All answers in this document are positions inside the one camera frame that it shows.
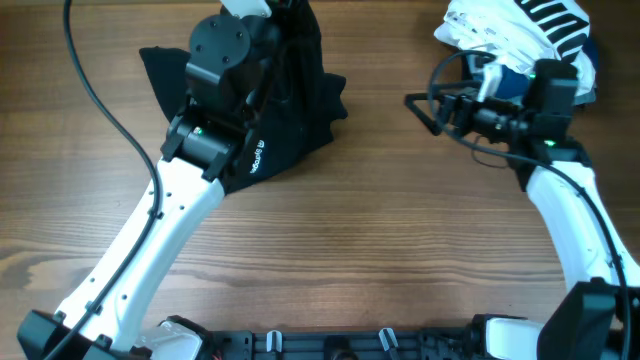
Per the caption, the black t-shirt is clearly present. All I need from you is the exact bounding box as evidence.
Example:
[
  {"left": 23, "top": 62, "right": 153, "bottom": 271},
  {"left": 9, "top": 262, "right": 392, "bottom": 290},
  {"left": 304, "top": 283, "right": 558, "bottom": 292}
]
[{"left": 139, "top": 0, "right": 348, "bottom": 194}]

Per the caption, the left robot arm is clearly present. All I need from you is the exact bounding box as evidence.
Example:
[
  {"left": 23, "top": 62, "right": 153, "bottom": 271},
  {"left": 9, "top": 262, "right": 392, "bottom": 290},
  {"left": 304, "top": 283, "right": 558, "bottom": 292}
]
[{"left": 17, "top": 14, "right": 283, "bottom": 359}]

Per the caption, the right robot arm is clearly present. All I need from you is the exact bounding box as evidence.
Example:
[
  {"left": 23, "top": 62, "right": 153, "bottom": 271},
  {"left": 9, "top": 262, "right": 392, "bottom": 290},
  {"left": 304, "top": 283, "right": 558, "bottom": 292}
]
[{"left": 404, "top": 51, "right": 639, "bottom": 359}]

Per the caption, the dark blue folded garment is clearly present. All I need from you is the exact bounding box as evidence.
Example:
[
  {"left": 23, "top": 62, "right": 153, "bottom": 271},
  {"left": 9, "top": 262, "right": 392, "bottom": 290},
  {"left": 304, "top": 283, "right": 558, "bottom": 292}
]
[{"left": 460, "top": 35, "right": 600, "bottom": 101}]

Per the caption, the white black-striped folded garment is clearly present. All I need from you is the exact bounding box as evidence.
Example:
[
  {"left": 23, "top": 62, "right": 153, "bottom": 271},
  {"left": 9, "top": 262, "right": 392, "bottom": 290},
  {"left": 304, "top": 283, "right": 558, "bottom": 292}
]
[{"left": 434, "top": 0, "right": 596, "bottom": 96}]

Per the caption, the light blue folded garment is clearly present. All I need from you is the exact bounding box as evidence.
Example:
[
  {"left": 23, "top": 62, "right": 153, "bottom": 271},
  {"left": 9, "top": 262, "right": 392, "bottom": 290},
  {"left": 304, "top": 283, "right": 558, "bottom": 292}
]
[{"left": 574, "top": 88, "right": 596, "bottom": 106}]

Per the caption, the right black cable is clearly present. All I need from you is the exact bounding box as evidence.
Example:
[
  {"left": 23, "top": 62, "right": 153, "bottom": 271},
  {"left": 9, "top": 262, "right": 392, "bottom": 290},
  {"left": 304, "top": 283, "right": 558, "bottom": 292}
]
[{"left": 427, "top": 49, "right": 632, "bottom": 360}]

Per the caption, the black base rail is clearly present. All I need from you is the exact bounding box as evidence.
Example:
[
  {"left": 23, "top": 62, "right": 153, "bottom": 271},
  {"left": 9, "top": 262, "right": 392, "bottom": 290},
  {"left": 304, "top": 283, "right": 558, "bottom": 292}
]
[{"left": 198, "top": 327, "right": 480, "bottom": 360}]

